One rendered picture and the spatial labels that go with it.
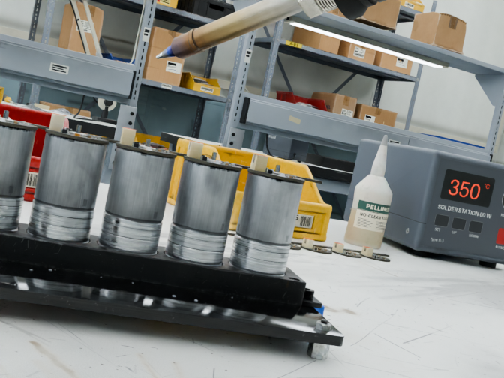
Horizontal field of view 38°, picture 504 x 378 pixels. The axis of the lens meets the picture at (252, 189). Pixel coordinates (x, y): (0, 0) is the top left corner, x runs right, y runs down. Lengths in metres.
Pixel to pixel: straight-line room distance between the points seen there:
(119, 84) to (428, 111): 3.83
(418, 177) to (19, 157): 0.44
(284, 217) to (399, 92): 5.59
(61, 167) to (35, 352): 0.08
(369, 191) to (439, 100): 5.51
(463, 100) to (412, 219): 5.65
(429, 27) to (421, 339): 3.10
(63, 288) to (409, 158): 0.48
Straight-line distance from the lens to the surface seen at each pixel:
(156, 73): 4.47
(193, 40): 0.26
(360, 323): 0.35
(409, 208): 0.68
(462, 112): 6.31
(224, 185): 0.30
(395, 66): 5.28
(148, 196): 0.29
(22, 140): 0.29
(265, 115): 2.84
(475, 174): 0.68
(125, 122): 2.66
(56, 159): 0.29
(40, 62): 2.56
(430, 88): 6.07
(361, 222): 0.64
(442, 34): 3.39
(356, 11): 0.23
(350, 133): 3.05
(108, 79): 2.61
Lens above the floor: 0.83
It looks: 4 degrees down
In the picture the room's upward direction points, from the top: 12 degrees clockwise
